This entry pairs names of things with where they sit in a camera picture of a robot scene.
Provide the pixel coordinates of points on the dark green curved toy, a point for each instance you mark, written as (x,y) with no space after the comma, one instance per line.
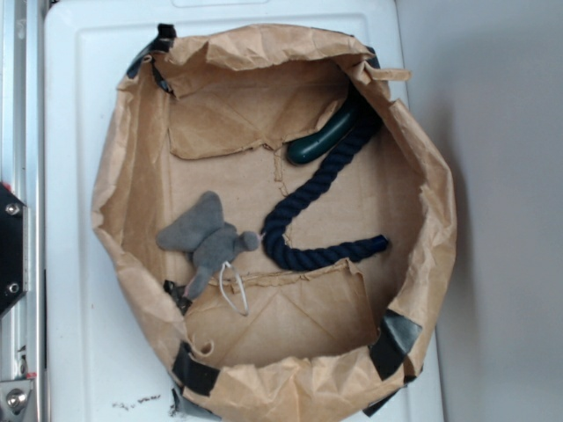
(311,147)

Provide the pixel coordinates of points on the grey plush mouse toy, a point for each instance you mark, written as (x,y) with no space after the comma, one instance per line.
(208,241)

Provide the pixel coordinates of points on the brown paper bag bin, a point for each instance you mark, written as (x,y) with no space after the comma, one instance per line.
(284,333)

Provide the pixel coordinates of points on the black mounting plate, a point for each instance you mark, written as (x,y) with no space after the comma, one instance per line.
(13,249)

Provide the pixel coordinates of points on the aluminium frame rail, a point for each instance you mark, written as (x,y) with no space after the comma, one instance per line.
(23,329)

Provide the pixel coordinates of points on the metal corner bracket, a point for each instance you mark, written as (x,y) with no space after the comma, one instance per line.
(17,401)

